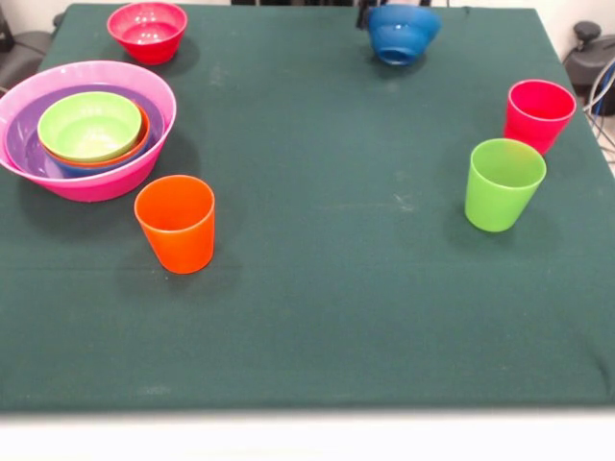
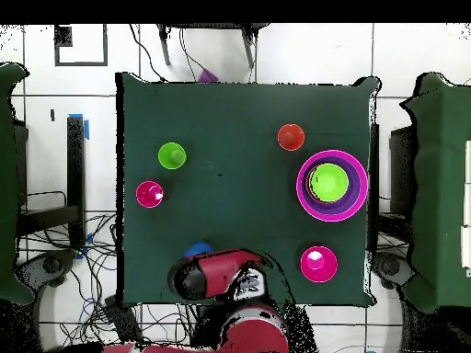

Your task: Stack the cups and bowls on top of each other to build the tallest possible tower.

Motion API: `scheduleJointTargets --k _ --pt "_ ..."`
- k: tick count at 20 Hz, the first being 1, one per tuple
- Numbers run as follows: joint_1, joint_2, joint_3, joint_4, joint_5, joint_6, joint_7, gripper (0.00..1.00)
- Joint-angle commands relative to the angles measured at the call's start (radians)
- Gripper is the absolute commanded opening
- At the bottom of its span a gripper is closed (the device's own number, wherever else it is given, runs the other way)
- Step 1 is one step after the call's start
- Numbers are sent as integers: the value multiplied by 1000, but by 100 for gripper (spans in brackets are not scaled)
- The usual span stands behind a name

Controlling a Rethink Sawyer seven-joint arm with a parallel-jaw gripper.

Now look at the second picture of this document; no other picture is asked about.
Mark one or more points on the green cup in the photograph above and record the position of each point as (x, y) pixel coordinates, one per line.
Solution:
(167, 152)

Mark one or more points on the dark grey pedestal leg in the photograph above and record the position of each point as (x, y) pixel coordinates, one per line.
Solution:
(390, 266)
(51, 264)

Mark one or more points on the pinkish red cup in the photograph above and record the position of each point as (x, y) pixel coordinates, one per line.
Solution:
(146, 196)

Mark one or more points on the black metal stand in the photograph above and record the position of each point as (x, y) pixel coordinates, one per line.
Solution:
(75, 165)
(401, 165)

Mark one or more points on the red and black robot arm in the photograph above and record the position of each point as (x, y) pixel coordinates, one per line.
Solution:
(220, 272)

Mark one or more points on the green bowl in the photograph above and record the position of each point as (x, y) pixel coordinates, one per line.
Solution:
(329, 182)

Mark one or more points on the green cloth covered table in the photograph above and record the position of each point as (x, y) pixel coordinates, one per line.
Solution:
(7, 184)
(441, 184)

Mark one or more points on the dark blue bowl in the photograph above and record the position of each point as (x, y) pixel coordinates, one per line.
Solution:
(198, 249)

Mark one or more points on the large pink bowl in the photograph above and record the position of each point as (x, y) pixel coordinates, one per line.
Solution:
(332, 218)

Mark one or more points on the black camera tripod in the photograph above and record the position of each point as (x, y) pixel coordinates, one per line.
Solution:
(165, 47)

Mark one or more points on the dark green tablecloth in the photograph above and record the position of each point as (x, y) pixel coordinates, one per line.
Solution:
(220, 128)

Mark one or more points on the black square frame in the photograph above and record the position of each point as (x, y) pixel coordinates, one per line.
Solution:
(81, 64)

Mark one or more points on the black power brick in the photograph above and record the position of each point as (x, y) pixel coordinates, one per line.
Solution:
(123, 320)

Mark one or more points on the orange cup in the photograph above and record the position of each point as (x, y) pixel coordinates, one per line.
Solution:
(290, 138)

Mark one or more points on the purple bowl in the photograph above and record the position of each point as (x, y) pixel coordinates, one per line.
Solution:
(353, 198)

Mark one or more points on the small purple object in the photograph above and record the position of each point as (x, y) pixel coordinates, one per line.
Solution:
(206, 77)

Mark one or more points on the small pinkish red bowl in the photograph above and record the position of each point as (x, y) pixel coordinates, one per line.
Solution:
(320, 271)

